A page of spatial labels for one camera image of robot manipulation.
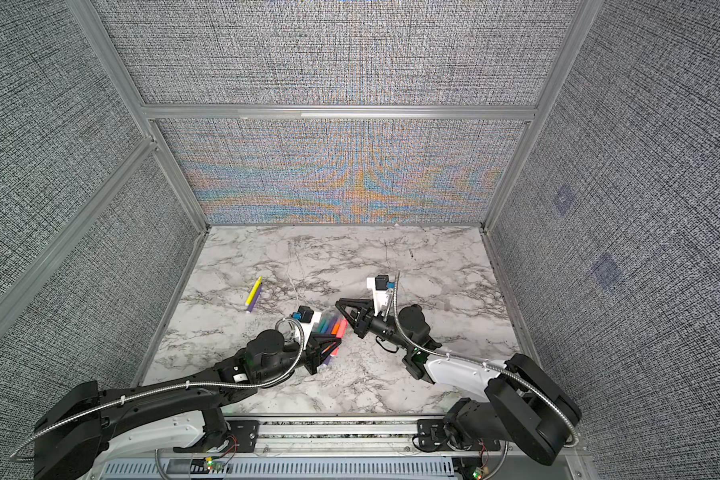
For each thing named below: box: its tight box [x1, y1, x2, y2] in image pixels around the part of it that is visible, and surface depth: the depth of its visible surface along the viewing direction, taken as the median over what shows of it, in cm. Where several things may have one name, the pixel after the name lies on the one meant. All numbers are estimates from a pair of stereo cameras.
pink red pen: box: [330, 317, 349, 357], surface depth 74 cm
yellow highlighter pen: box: [245, 276, 263, 305], surface depth 102 cm
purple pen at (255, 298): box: [247, 282, 263, 313], surface depth 101 cm
